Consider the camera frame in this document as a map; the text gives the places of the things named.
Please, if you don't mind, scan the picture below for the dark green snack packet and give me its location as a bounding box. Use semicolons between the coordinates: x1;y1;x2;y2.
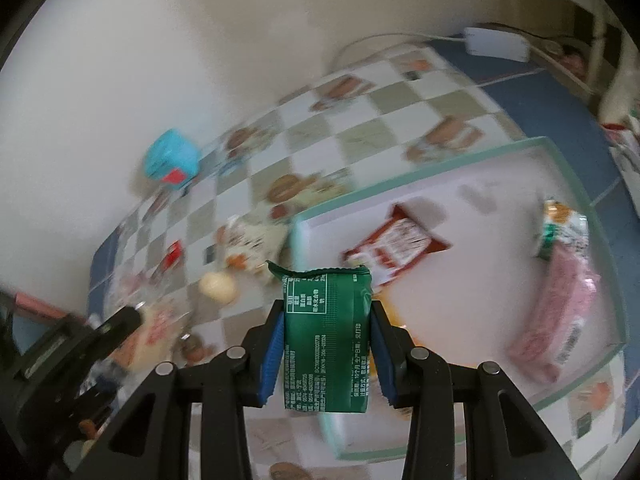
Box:
268;262;372;414

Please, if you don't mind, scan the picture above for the orange striped bread packet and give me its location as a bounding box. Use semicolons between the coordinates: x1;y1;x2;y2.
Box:
108;298;192;374

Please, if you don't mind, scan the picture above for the red white biscuit packet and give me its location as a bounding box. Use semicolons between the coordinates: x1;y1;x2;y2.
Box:
342;204;450;289

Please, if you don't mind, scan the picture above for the teal shallow tray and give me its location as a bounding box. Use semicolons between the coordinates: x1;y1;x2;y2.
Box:
291;136;628;466

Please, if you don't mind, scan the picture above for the white power strip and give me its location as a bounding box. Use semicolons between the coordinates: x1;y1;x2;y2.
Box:
463;27;530;63

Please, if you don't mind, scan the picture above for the teal toy box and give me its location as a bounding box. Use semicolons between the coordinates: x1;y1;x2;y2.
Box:
143;129;201;190

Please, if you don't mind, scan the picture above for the white cream snack packet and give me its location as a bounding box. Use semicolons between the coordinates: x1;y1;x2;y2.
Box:
216;217;288;283

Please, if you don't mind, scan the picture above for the reddish brown pipe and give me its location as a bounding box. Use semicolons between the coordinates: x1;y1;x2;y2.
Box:
14;292;67;320

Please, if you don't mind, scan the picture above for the green white snack packet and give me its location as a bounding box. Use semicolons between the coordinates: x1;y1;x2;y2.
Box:
534;197;589;261

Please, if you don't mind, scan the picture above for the checkered tablecloth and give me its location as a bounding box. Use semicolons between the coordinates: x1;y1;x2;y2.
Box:
86;37;640;480

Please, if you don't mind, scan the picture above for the jelly pudding cup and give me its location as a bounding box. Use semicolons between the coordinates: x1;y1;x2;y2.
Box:
198;271;239;304

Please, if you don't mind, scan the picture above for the pink snack packet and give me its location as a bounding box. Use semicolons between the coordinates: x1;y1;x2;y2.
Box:
508;242;600;384

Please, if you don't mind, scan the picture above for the small red candy packet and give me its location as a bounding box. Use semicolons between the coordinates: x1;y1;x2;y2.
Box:
158;240;183;273

